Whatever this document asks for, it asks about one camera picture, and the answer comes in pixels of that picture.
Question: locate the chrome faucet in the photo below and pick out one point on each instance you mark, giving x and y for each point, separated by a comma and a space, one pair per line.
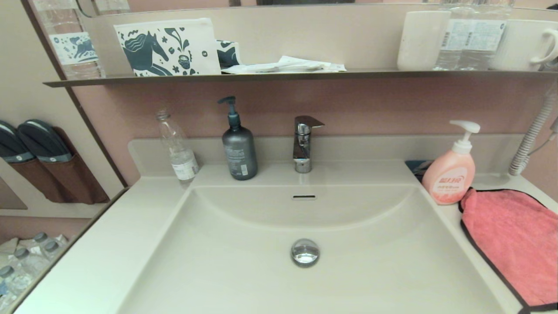
301, 148

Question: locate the pink cloth black trim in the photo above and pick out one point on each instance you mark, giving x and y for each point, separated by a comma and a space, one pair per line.
510, 235

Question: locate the beige sink basin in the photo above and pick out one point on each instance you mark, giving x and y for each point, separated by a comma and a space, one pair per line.
244, 270

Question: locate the grey pump soap bottle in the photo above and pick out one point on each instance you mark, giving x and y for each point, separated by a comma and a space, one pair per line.
239, 157

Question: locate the white plastic toiletry packet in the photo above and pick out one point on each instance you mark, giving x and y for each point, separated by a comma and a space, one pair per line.
331, 66
261, 68

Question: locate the clear empty plastic bottle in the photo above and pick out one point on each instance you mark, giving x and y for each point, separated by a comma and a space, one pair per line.
181, 161

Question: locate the chrome drain stopper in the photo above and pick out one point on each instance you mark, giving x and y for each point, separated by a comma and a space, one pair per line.
305, 253

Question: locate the dark patterned small box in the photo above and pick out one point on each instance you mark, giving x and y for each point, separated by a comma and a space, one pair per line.
227, 54

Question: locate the dark blue flat item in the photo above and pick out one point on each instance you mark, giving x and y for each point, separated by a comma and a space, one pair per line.
414, 166

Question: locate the white horse print pouch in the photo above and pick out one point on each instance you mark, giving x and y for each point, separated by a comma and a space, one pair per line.
196, 43

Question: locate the pink pump hand soap bottle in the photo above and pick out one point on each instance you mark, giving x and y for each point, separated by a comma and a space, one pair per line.
451, 179

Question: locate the brown fabric slipper holder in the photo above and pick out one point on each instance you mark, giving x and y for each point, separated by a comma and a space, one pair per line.
74, 183

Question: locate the clear labelled water bottle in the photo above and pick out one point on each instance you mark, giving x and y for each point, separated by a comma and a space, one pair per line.
451, 39
486, 39

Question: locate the dark grey slipper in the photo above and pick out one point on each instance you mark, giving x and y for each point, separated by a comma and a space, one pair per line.
43, 141
11, 146

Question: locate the small grey cap water bottle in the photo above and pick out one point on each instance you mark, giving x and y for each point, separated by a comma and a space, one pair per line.
40, 237
52, 246
21, 253
5, 271

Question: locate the brown wall shelf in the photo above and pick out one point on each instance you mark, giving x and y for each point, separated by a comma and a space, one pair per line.
261, 76

